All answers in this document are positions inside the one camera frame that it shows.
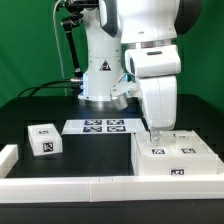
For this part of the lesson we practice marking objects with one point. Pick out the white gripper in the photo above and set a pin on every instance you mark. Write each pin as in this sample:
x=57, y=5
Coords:
x=155, y=72

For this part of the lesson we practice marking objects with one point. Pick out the white cabinet door panel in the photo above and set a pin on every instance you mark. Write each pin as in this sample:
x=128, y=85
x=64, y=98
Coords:
x=189, y=144
x=158, y=147

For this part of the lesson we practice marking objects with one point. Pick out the white cabinet body box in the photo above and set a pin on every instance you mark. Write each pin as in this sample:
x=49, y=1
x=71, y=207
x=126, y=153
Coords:
x=143, y=166

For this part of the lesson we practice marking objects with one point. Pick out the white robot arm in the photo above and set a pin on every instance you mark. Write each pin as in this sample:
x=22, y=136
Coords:
x=118, y=25

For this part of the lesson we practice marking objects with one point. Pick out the small white tagged box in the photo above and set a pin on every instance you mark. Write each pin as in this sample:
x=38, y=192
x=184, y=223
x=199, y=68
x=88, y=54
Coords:
x=44, y=139

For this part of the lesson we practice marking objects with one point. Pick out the flat white tagged base plate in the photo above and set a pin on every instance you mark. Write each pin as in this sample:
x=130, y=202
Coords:
x=103, y=126

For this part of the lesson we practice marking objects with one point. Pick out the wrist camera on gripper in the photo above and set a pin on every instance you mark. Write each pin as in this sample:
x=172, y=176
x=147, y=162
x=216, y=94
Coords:
x=118, y=93

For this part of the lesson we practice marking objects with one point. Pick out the white U-shaped fence frame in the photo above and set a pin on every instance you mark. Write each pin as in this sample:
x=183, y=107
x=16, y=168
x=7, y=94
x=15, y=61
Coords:
x=97, y=189

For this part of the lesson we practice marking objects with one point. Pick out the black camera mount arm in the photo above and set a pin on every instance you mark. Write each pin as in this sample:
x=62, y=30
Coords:
x=71, y=25

